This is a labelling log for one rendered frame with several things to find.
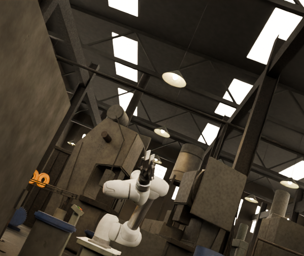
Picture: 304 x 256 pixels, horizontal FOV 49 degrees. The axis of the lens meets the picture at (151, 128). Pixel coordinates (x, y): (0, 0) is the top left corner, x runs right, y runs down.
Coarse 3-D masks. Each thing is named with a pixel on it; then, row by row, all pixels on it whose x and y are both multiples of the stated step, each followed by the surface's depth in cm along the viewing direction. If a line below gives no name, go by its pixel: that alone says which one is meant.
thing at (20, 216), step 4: (20, 208) 498; (16, 212) 494; (20, 212) 495; (24, 212) 499; (16, 216) 492; (20, 216) 494; (24, 216) 496; (12, 220) 490; (16, 220) 492; (20, 220) 493; (24, 220) 497; (12, 224) 489; (16, 224) 491; (20, 224) 494; (12, 228) 500; (16, 228) 502
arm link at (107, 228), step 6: (108, 216) 292; (114, 216) 294; (102, 222) 290; (108, 222) 289; (114, 222) 291; (96, 228) 292; (102, 228) 287; (108, 228) 288; (114, 228) 289; (96, 234) 288; (102, 234) 286; (108, 234) 287; (114, 234) 288; (108, 240) 288
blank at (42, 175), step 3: (42, 174) 372; (45, 174) 376; (39, 177) 370; (42, 177) 373; (45, 177) 376; (48, 177) 379; (39, 180) 370; (45, 180) 378; (48, 180) 380; (42, 183) 374; (42, 186) 374
